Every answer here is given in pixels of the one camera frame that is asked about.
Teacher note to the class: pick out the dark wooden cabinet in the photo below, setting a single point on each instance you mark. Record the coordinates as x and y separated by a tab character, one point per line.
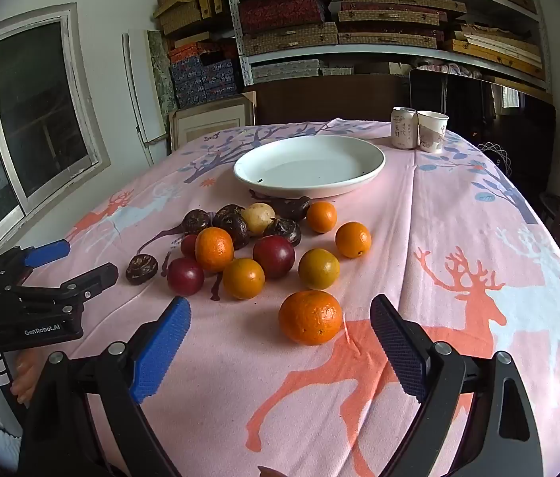
329	99

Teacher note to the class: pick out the pile of yellow-brown boxes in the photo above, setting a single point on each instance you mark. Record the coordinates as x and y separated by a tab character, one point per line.
180	5

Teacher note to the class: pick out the white ceramic plate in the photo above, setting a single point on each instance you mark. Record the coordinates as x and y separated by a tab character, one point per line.
309	169

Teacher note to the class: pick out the sliding glass window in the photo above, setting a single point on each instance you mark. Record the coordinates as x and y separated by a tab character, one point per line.
36	109

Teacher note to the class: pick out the white drink can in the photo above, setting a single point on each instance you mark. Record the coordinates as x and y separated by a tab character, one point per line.
403	129

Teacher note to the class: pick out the large dark red plum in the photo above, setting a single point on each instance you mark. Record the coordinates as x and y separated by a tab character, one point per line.
274	256

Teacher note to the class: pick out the small red plum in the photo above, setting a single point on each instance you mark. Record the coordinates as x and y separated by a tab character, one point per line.
188	246

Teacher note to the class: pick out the pink deer print tablecloth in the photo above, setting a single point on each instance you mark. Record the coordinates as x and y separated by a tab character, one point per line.
458	208

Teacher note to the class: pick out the large orange mandarin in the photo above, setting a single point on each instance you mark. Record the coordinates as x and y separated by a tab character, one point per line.
310	317

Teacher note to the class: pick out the stack of woven flat boxes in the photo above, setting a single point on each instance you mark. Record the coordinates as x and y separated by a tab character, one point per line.
289	35

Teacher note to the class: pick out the stack of blue patterned boxes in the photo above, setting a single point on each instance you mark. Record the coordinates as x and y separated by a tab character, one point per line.
205	79

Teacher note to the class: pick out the grey marble slab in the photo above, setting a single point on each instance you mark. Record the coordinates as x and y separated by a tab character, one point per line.
160	74

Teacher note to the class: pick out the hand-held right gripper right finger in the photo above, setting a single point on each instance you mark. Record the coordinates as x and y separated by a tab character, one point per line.
401	353

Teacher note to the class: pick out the white paper cup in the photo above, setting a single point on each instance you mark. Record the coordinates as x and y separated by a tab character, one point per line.
433	131

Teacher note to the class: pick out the white metal shelving rack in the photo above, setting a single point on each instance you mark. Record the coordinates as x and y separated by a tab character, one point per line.
309	53

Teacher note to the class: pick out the person's left hand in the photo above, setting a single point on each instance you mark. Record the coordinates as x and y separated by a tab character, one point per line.
24	382

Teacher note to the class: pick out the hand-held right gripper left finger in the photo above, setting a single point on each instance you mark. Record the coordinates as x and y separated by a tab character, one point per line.
160	353

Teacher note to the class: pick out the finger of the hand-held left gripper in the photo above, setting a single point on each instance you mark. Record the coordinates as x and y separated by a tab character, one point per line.
91	280
46	253

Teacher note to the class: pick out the white leaning board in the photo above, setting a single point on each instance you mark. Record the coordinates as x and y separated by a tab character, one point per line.
138	84

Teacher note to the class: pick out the pale wooden picture frame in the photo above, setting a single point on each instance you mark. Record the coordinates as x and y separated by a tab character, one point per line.
210	124

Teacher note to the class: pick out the yellow-green orange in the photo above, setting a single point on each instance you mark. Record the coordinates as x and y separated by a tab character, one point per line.
318	268

